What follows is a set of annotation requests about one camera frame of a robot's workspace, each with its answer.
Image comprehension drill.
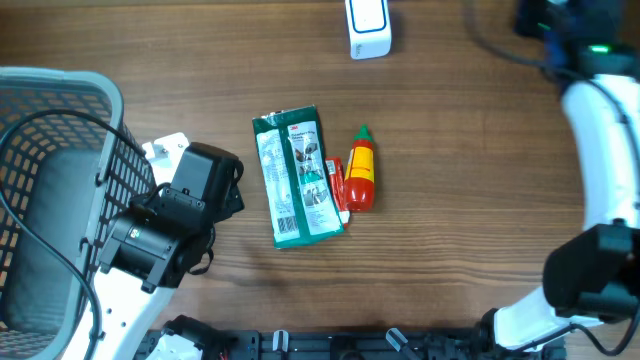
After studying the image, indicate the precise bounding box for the grey plastic basket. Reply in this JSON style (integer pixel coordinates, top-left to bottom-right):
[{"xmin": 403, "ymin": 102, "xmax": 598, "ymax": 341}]
[{"xmin": 1, "ymin": 67, "xmax": 155, "ymax": 359}]

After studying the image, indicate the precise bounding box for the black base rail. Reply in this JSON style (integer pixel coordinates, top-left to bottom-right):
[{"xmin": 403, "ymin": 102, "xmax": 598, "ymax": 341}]
[{"xmin": 134, "ymin": 327, "xmax": 567, "ymax": 360}]

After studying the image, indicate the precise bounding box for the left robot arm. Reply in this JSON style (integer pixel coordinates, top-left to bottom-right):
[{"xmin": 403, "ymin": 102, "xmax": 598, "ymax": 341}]
[{"xmin": 63, "ymin": 133, "xmax": 244, "ymax": 359}]

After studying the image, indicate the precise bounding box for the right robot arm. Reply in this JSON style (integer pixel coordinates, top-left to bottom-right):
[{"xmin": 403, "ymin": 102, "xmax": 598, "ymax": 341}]
[{"xmin": 474, "ymin": 0, "xmax": 639, "ymax": 359}]

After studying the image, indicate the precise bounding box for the red sachet packet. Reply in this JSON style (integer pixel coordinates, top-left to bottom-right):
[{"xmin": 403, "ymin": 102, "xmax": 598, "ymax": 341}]
[{"xmin": 325, "ymin": 157, "xmax": 350, "ymax": 229}]

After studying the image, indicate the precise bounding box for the green 3M glove packet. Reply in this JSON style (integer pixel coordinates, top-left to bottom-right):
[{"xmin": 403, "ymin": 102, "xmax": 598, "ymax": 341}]
[{"xmin": 252, "ymin": 105, "xmax": 344, "ymax": 249}]

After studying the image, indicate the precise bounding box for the white barcode scanner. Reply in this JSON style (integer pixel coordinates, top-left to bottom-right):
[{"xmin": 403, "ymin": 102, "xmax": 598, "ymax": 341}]
[{"xmin": 344, "ymin": 0, "xmax": 392, "ymax": 60}]

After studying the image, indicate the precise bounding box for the chilli sauce bottle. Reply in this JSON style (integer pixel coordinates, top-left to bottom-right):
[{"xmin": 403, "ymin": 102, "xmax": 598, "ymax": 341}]
[{"xmin": 344, "ymin": 125, "xmax": 375, "ymax": 212}]

